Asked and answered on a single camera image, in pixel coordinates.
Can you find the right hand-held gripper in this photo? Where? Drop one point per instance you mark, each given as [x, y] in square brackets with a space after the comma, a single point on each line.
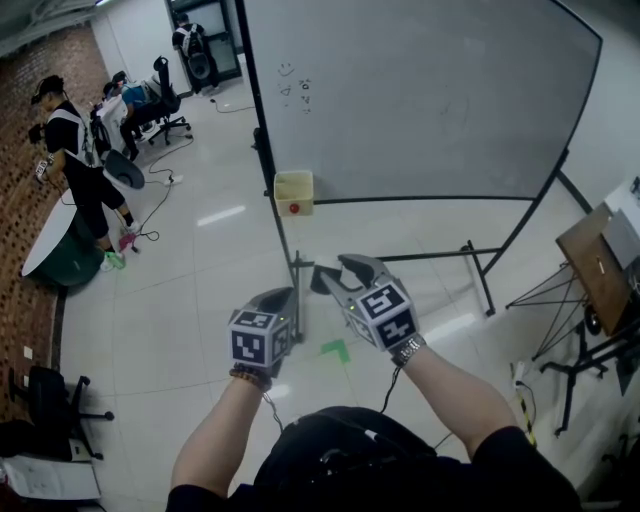
[385, 317]

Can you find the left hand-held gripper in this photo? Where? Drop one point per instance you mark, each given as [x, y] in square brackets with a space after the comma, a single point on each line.
[247, 345]

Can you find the black white whiteboard eraser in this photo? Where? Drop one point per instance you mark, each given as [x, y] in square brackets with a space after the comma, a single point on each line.
[320, 280]

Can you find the cream plastic box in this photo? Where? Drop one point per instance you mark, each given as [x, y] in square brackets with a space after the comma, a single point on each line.
[305, 200]

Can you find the person's right forearm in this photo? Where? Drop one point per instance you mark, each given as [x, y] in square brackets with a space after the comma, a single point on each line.
[450, 400]

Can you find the person's left forearm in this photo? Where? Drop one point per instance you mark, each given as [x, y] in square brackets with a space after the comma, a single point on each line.
[215, 440]

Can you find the whiteboard on black stand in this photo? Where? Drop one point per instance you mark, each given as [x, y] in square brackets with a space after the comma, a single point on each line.
[425, 100]

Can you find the green floor tape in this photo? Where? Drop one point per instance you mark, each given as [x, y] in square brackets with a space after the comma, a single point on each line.
[342, 350]

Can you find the silver wristwatch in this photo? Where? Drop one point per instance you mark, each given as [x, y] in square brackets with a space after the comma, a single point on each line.
[407, 351]

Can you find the pink object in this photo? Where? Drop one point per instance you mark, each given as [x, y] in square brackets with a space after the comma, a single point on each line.
[127, 242]

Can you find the white power strip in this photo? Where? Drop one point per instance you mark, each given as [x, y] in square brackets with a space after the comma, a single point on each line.
[175, 180]
[520, 372]

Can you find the green plastic bottle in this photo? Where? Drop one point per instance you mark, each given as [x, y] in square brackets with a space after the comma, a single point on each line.
[114, 260]

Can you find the person's black shirt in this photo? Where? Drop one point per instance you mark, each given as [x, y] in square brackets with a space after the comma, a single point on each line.
[360, 465]

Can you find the green barrel with white top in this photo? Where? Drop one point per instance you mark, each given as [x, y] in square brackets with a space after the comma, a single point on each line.
[65, 260]

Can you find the black office chair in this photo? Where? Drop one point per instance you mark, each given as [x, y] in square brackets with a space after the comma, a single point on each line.
[50, 395]
[167, 95]

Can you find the black wheeled stand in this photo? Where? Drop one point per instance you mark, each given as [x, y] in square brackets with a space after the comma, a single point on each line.
[575, 380]

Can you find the white desk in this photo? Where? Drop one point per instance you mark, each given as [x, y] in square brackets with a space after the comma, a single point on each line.
[112, 112]

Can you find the black framed glass door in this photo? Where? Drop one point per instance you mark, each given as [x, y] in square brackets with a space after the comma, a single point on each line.
[227, 50]

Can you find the grey laptop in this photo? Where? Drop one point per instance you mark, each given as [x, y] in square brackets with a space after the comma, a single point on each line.
[625, 240]

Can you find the black bag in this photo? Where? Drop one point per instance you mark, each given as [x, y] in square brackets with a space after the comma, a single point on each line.
[30, 440]

